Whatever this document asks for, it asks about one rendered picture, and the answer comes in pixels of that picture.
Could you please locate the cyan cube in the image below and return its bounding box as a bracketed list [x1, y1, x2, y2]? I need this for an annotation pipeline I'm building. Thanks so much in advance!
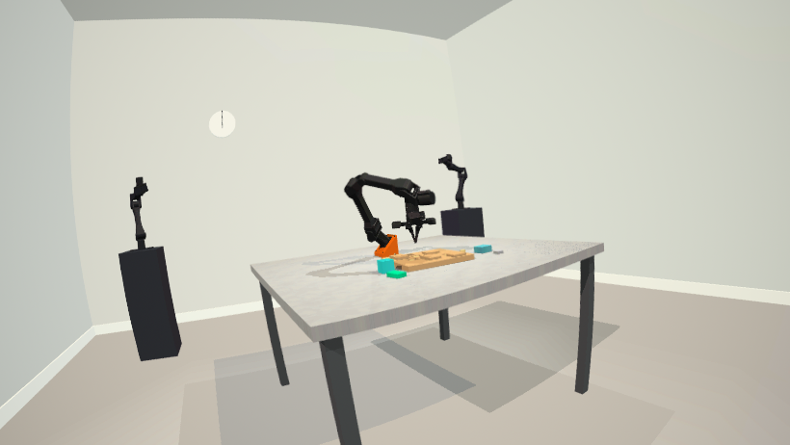
[377, 258, 395, 274]

